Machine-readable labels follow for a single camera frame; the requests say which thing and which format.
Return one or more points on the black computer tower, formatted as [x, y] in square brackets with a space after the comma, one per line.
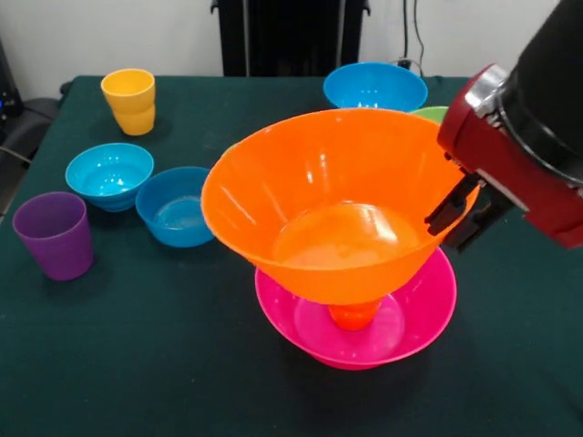
[9, 91]

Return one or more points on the orange cup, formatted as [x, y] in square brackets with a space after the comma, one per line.
[353, 316]

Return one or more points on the dark blue bowl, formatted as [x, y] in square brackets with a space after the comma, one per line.
[168, 209]

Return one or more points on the dark green tablecloth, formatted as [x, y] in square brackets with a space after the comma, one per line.
[136, 341]

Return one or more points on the yellow cup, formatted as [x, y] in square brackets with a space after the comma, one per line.
[129, 104]

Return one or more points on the small light blue bowl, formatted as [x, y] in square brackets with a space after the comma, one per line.
[109, 173]

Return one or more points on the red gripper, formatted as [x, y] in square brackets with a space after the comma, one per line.
[501, 168]

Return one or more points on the large pink bowl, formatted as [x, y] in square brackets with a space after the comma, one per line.
[423, 296]

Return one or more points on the purple cup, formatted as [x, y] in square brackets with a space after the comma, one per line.
[54, 241]

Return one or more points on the large green bowl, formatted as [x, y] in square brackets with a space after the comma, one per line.
[432, 114]

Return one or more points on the large orange bowl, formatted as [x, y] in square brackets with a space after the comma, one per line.
[296, 182]

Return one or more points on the black power plug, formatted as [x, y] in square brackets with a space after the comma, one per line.
[403, 67]

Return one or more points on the medium blue bowl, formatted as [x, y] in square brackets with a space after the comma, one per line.
[373, 86]

